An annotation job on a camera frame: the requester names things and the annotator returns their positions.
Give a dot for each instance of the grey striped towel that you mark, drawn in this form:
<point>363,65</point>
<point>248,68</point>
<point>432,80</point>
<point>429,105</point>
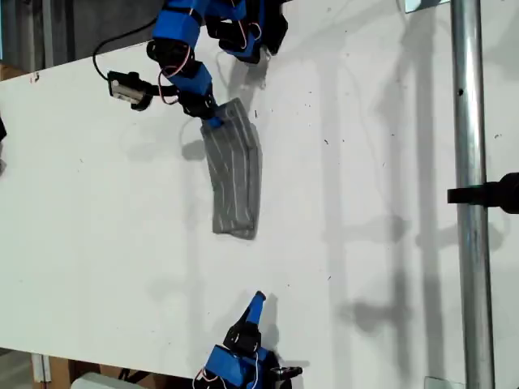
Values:
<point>235,182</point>

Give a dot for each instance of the black clamp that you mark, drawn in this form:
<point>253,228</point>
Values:
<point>280,28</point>
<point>466,195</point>

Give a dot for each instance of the grey metal beam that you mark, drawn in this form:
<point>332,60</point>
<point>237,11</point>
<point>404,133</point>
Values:
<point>48,32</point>

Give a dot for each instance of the brown cardboard box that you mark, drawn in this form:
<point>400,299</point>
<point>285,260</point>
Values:
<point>61,368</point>

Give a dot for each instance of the small black object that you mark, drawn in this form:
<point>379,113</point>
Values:
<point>2,129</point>

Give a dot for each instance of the black camera stalk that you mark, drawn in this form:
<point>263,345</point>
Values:
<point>156,92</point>

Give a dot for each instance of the black camera box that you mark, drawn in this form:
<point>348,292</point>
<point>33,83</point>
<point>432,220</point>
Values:
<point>290,372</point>
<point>125,91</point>

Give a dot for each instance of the small metal bracket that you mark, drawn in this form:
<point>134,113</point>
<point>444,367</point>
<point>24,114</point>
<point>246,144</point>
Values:
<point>35,77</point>

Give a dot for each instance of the white metal bracket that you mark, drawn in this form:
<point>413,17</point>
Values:
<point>40,366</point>

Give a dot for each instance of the steel post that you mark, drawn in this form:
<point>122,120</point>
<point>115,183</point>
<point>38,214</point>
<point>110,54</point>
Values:
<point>470,121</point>

